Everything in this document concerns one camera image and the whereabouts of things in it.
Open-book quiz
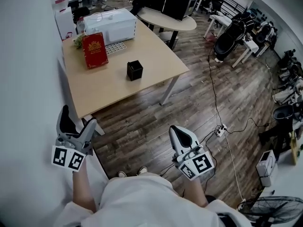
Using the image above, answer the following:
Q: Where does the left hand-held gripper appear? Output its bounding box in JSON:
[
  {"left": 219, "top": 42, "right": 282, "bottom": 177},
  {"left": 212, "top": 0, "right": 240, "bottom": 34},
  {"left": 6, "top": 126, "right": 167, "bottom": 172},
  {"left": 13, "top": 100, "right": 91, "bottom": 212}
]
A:
[{"left": 51, "top": 105, "right": 98, "bottom": 173}]

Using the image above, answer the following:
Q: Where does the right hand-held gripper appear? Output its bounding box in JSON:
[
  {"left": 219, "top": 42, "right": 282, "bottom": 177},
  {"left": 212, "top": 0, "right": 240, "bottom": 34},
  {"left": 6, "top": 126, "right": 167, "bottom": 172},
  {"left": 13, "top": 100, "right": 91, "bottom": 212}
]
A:
[{"left": 168, "top": 125, "right": 215, "bottom": 181}]

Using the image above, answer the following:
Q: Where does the black square pen holder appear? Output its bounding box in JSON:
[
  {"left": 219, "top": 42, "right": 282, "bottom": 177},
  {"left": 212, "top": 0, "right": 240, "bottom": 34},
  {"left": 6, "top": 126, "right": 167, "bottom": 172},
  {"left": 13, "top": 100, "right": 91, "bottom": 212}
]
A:
[{"left": 126, "top": 60, "right": 144, "bottom": 82}]

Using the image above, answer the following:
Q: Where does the person's left forearm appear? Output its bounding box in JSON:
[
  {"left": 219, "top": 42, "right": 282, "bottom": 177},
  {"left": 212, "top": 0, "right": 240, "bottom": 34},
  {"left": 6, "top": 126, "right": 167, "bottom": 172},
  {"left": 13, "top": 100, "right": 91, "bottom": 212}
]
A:
[{"left": 71, "top": 154, "right": 98, "bottom": 214}]

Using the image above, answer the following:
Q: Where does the person's right forearm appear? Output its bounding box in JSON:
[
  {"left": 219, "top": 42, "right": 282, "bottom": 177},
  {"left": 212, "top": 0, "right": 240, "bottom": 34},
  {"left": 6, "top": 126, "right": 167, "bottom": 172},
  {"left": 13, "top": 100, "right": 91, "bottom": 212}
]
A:
[{"left": 183, "top": 174, "right": 209, "bottom": 208}]

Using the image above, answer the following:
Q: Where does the white power strip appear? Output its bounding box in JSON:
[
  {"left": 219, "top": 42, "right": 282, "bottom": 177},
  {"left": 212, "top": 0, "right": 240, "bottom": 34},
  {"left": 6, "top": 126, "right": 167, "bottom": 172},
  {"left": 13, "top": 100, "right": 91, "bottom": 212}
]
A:
[{"left": 215, "top": 124, "right": 229, "bottom": 138}]

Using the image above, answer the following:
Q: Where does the wooden table with white legs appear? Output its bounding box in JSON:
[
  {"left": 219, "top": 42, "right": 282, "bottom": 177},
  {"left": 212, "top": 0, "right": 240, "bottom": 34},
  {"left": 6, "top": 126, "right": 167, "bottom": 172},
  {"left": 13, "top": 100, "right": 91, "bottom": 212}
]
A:
[{"left": 57, "top": 19, "right": 190, "bottom": 137}]

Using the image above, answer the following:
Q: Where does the person's white shirt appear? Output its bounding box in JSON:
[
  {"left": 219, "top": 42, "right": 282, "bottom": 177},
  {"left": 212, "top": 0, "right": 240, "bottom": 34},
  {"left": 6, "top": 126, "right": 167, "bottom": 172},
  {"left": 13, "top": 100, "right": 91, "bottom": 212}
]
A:
[{"left": 55, "top": 173, "right": 253, "bottom": 227}]

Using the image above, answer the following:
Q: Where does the red gold-patterned book box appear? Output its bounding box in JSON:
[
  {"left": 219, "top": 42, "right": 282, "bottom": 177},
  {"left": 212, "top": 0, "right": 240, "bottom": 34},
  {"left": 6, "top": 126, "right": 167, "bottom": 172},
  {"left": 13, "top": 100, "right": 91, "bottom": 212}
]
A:
[{"left": 81, "top": 32, "right": 109, "bottom": 70}]

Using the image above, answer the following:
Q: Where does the green leafy item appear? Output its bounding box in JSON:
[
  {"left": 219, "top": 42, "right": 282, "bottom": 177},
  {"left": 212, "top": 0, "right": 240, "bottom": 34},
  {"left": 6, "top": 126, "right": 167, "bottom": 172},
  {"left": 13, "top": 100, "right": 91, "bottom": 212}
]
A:
[{"left": 72, "top": 33, "right": 86, "bottom": 49}]

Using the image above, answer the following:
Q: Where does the white grid tray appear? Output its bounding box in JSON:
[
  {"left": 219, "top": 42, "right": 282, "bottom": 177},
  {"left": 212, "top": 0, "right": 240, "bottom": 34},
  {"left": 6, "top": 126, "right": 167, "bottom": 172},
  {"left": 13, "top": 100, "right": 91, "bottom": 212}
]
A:
[{"left": 105, "top": 41, "right": 127, "bottom": 55}]

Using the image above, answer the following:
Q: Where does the small white box device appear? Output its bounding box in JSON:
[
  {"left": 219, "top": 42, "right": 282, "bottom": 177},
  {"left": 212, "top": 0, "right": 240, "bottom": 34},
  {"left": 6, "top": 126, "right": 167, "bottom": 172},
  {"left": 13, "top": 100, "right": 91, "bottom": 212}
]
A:
[{"left": 256, "top": 149, "right": 279, "bottom": 187}]

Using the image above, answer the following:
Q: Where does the clear plastic bottle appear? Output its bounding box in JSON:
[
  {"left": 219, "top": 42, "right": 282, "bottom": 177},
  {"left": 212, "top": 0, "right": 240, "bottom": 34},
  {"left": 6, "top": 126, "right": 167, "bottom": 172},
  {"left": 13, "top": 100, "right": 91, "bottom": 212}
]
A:
[{"left": 76, "top": 16, "right": 86, "bottom": 35}]

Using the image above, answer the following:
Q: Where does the white carton with red print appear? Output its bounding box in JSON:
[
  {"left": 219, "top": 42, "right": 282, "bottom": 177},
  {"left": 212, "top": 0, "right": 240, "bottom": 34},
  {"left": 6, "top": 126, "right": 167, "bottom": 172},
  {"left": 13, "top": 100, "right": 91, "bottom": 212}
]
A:
[{"left": 54, "top": 6, "right": 78, "bottom": 41}]

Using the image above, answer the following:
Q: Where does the black round bucket seat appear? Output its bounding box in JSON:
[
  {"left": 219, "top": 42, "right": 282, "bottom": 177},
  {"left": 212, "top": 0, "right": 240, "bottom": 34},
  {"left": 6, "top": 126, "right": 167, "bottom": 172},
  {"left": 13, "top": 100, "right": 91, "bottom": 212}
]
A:
[{"left": 272, "top": 104, "right": 299, "bottom": 128}]

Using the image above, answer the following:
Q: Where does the white appliance box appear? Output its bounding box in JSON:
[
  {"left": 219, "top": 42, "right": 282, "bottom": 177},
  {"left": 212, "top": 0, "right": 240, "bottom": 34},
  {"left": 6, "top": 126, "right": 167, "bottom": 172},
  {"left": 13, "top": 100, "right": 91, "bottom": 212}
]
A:
[{"left": 83, "top": 8, "right": 138, "bottom": 46}]

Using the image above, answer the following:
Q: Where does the black stroller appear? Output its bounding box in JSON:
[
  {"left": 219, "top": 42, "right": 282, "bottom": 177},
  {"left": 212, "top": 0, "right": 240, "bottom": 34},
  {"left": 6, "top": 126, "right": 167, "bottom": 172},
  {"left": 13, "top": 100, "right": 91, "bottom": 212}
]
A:
[{"left": 214, "top": 11, "right": 256, "bottom": 63}]

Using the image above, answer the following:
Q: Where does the white side table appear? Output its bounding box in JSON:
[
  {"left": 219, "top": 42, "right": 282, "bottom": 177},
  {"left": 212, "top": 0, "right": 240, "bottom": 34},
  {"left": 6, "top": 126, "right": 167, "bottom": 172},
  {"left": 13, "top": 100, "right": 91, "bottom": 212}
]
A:
[{"left": 231, "top": 38, "right": 260, "bottom": 68}]

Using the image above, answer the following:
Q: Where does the black floor fan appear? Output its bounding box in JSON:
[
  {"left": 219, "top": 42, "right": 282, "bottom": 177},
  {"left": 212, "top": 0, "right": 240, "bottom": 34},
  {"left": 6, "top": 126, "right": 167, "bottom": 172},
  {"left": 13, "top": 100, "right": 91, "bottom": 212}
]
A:
[{"left": 237, "top": 196, "right": 303, "bottom": 227}]

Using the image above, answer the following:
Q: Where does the round wooden table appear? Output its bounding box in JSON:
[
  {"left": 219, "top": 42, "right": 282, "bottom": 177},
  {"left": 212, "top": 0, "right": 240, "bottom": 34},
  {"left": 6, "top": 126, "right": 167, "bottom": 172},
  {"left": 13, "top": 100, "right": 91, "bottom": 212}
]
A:
[{"left": 136, "top": 7, "right": 198, "bottom": 50}]

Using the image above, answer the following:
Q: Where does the black cabinet box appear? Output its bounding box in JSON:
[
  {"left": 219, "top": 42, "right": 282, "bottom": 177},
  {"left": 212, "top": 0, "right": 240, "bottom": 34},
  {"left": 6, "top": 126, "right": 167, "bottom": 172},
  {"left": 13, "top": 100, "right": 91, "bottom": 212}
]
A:
[{"left": 161, "top": 0, "right": 198, "bottom": 21}]

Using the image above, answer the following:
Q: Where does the black office chair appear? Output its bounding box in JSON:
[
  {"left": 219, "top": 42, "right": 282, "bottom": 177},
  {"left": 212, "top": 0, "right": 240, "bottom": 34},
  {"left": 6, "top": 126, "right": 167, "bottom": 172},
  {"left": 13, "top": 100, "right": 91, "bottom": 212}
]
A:
[{"left": 200, "top": 0, "right": 223, "bottom": 15}]

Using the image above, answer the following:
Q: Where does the white floor cable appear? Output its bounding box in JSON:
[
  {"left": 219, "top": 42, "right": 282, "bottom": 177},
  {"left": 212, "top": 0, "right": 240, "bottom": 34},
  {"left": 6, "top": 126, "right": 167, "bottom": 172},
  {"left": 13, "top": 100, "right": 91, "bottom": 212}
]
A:
[{"left": 222, "top": 131, "right": 247, "bottom": 202}]

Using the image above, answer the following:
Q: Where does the black floor cable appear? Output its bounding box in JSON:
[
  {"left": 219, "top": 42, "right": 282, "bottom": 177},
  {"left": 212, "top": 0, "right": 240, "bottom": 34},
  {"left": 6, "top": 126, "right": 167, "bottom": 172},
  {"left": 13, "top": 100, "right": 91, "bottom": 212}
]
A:
[{"left": 159, "top": 41, "right": 277, "bottom": 198}]

